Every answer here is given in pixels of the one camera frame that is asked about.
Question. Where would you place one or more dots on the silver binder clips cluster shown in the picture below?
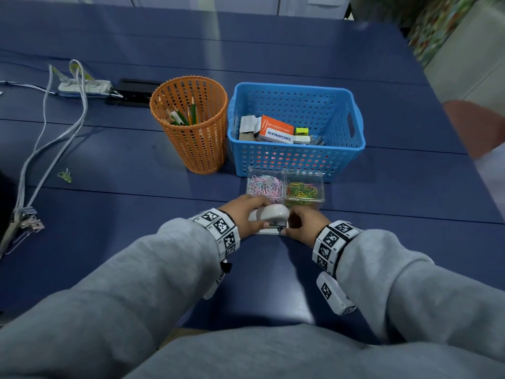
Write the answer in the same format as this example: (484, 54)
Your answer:
(28, 223)

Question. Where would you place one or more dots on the white marker pen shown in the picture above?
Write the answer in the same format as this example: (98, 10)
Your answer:
(175, 117)

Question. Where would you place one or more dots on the person's right hand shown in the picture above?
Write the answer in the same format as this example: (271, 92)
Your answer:
(309, 226)

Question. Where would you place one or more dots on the orange cardboard box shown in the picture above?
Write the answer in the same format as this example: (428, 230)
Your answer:
(276, 124)

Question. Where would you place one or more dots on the person's left fingers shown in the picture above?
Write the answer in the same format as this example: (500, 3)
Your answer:
(259, 201)

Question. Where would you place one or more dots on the person's left forearm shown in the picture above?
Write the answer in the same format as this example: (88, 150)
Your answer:
(130, 288)

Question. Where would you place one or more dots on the person's grey sweater torso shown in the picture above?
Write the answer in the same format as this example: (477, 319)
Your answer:
(315, 355)

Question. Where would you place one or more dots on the left wrist marker tracker band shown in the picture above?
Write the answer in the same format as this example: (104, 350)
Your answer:
(221, 228)

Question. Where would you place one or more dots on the white power strip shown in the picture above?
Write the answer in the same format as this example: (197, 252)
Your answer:
(85, 87)

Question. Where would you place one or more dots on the clear two-compartment plastic box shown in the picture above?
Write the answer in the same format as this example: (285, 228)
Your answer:
(285, 185)

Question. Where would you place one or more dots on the yellow-green small block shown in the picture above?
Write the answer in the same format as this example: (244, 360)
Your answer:
(302, 131)

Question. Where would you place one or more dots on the heap of bright paper clips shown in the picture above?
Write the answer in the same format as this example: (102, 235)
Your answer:
(302, 192)

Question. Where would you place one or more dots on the orange mesh pen holder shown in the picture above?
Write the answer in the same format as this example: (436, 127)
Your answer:
(197, 145)

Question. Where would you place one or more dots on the green pencil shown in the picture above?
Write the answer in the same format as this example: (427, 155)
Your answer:
(193, 110)

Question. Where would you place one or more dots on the right wrist marker tracker band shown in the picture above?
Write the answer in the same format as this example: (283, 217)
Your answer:
(331, 242)

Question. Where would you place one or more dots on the white eraser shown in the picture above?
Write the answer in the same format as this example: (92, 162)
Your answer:
(302, 140)

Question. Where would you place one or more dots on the person's right fingers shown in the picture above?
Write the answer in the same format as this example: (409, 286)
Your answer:
(292, 226)

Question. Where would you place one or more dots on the white stapler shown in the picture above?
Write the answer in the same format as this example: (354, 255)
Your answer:
(274, 215)

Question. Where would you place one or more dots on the grey cardboard box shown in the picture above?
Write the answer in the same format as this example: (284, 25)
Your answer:
(248, 128)

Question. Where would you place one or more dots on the blue perforated plastic basket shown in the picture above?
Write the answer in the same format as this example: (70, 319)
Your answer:
(296, 157)

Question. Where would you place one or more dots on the person's right forearm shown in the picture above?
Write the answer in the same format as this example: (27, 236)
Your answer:
(414, 292)

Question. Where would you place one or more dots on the heap of pastel paper clips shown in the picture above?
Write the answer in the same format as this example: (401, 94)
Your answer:
(265, 187)

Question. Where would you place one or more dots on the colourful patterned cloth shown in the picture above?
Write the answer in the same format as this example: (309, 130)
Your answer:
(438, 23)

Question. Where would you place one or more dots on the green paper clip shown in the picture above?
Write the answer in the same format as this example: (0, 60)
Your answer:
(65, 176)

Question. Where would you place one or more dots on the black flat device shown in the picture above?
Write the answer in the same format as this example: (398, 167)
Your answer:
(134, 92)

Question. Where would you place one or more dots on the person's left hand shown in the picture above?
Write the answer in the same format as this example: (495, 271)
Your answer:
(240, 217)

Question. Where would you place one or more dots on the reddish-brown chair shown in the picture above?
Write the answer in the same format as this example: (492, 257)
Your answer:
(477, 128)

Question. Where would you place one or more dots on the white and blue box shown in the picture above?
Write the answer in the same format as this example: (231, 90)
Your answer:
(276, 136)

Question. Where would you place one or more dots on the wrist marker tracker band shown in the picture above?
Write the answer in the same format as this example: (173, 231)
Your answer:
(221, 228)
(331, 242)

